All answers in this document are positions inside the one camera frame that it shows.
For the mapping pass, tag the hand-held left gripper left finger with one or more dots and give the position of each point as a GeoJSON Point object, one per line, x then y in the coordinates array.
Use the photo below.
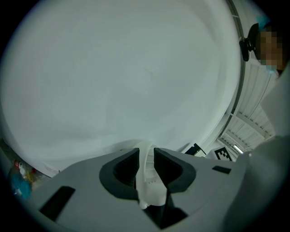
{"type": "Point", "coordinates": [88, 181]}

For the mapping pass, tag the clear bottle with red cap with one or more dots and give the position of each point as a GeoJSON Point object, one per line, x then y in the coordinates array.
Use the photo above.
{"type": "Point", "coordinates": [17, 165]}

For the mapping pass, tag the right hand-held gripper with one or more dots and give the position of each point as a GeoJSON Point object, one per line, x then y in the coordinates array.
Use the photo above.
{"type": "Point", "coordinates": [223, 154]}

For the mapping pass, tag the black head-worn camera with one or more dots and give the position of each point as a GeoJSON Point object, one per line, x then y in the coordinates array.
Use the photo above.
{"type": "Point", "coordinates": [249, 43]}

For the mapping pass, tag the blue hair cap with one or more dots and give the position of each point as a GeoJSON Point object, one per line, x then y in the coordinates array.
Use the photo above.
{"type": "Point", "coordinates": [262, 21]}

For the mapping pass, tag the blue plastic container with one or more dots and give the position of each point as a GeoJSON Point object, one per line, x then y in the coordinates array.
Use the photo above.
{"type": "Point", "coordinates": [20, 187]}

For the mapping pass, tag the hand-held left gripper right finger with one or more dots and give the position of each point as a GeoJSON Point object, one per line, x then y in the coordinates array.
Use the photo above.
{"type": "Point", "coordinates": [204, 188]}

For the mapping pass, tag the person's white coat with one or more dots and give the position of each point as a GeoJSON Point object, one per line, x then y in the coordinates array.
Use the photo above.
{"type": "Point", "coordinates": [274, 163]}

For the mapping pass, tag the blue face mask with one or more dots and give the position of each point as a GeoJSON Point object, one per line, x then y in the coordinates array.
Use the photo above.
{"type": "Point", "coordinates": [271, 69]}

